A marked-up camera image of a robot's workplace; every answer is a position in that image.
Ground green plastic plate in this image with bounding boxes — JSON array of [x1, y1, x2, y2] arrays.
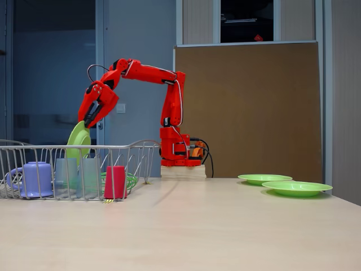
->
[[237, 174, 293, 186], [261, 181, 333, 198], [66, 121, 92, 160]]

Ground translucent grey plastic cup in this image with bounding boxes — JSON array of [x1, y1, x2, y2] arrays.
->
[[54, 158, 79, 198], [76, 158, 102, 199]]

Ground red plastic cup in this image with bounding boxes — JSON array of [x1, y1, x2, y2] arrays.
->
[[103, 165, 128, 200]]

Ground purple plastic mug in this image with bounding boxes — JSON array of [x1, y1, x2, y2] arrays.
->
[[6, 161, 54, 198]]

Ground blue grey door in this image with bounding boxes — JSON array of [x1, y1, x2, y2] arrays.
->
[[5, 0, 105, 147]]

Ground wooden base block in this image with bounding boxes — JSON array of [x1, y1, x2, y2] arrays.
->
[[160, 165, 206, 180]]

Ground orange table clamp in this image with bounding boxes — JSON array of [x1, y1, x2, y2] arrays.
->
[[190, 140, 204, 158]]

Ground brown pin board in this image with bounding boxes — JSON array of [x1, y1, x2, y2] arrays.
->
[[172, 41, 324, 184]]

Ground white spiral notebook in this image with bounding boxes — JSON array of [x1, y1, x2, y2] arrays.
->
[[221, 17, 258, 24]]

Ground thin looped servo cable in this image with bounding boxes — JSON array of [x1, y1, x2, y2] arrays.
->
[[87, 64, 109, 83]]

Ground metal wire dish rack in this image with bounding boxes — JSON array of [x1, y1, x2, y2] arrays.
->
[[0, 139, 161, 202]]

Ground black power cable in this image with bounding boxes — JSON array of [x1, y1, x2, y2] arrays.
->
[[191, 137, 214, 178]]

